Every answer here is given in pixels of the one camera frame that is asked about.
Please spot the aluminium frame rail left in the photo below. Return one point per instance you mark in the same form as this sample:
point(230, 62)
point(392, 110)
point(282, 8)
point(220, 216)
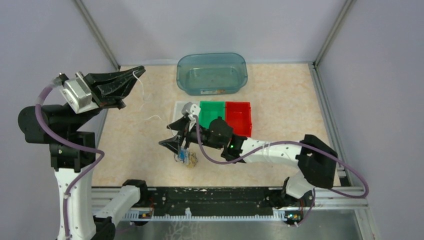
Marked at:
point(95, 31)

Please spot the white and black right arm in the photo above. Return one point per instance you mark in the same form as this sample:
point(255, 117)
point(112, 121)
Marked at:
point(314, 160)

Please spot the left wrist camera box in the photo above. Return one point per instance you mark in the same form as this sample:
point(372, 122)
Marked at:
point(78, 94)

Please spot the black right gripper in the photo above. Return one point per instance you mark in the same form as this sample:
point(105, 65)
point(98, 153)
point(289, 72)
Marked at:
point(173, 143)

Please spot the green plastic bin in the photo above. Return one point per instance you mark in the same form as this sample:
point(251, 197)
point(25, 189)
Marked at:
point(211, 110)

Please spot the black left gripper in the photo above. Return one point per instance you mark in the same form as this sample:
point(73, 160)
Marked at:
point(103, 94)

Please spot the aluminium frame rail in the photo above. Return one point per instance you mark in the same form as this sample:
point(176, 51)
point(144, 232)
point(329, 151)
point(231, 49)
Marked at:
point(95, 31)
point(364, 220)

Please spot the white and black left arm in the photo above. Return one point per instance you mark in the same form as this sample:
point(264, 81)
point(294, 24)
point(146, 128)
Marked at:
point(56, 118)

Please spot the red plastic bin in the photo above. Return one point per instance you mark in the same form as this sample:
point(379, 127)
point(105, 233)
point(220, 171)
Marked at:
point(238, 116)

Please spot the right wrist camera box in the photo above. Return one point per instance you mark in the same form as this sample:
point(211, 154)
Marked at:
point(191, 110)

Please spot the teal transparent plastic tub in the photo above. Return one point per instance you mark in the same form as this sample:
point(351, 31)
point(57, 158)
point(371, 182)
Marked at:
point(211, 73)

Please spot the white plastic bin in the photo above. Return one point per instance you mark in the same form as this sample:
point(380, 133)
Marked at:
point(178, 108)

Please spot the aluminium frame rail right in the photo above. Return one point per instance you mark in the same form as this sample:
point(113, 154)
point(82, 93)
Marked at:
point(364, 220)

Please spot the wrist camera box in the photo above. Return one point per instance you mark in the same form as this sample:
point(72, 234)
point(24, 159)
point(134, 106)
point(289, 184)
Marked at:
point(78, 94)
point(191, 110)

